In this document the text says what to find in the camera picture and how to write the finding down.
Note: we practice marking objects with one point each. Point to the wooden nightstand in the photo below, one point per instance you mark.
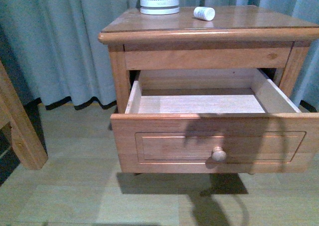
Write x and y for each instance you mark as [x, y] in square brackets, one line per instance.
[238, 37]

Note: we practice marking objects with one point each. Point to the white medicine bottle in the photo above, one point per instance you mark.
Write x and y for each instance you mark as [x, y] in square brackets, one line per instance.
[204, 13]

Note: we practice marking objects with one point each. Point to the wooden bed frame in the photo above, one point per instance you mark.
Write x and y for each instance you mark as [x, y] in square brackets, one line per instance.
[18, 127]

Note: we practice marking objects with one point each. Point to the white cylindrical air purifier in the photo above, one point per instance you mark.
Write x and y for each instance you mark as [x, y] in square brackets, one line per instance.
[159, 7]

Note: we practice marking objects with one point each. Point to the wooden drawer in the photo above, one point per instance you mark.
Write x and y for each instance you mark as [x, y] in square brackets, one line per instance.
[212, 121]

